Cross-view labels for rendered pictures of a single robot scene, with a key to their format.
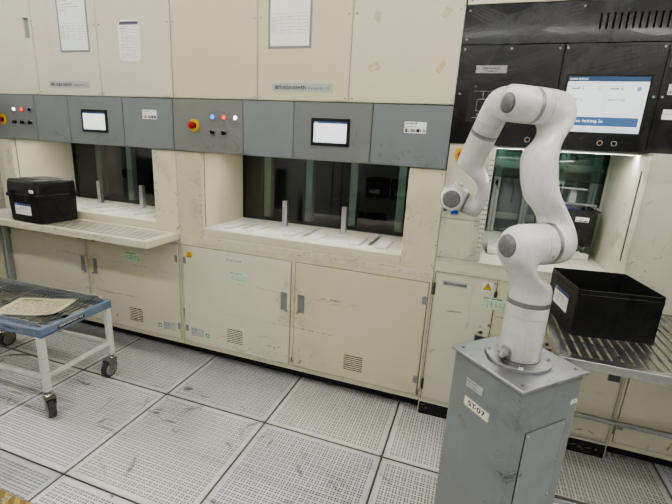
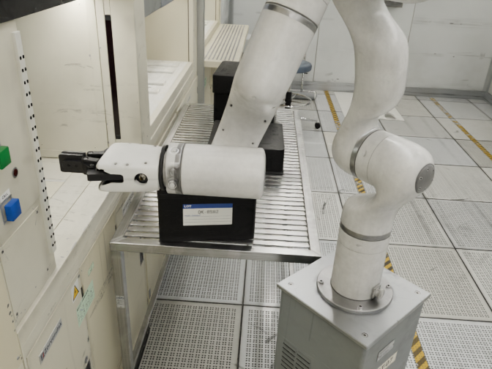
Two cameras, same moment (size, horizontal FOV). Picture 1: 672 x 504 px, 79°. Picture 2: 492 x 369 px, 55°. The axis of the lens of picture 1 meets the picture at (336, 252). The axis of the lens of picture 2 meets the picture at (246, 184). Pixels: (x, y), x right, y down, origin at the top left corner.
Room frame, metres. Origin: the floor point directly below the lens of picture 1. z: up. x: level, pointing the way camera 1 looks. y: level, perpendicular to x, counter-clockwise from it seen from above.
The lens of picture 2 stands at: (1.70, 0.26, 1.54)
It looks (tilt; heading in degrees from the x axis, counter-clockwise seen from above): 27 degrees down; 253
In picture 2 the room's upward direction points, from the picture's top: 3 degrees clockwise
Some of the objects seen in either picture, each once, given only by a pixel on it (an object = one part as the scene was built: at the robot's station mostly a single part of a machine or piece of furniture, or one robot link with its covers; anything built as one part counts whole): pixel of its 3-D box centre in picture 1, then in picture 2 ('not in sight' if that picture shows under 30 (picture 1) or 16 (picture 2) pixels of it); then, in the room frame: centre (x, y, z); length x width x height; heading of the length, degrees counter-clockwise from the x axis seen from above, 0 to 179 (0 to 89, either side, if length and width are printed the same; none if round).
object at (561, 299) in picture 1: (599, 302); (205, 192); (1.45, -1.00, 0.85); 0.28 x 0.28 x 0.17; 82
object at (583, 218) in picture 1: (567, 218); not in sight; (2.12, -1.19, 1.06); 0.24 x 0.20 x 0.32; 72
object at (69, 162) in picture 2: not in sight; (77, 166); (1.76, -0.48, 1.20); 0.07 x 0.03 x 0.03; 162
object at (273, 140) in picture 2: not in sight; (247, 142); (1.20, -1.42, 0.83); 0.29 x 0.29 x 0.13; 72
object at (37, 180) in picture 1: (42, 198); not in sight; (2.53, 1.85, 0.93); 0.30 x 0.28 x 0.26; 69
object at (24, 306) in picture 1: (35, 305); not in sight; (1.97, 1.55, 0.47); 0.31 x 0.23 x 0.02; 93
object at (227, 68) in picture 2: not in sight; (247, 96); (1.09, -1.82, 0.89); 0.29 x 0.29 x 0.25; 68
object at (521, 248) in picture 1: (526, 264); (385, 187); (1.14, -0.55, 1.07); 0.19 x 0.12 x 0.24; 112
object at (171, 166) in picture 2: not in sight; (175, 168); (1.61, -0.45, 1.20); 0.09 x 0.03 x 0.08; 72
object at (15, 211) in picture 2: not in sight; (10, 209); (1.89, -0.54, 1.10); 0.03 x 0.02 x 0.03; 72
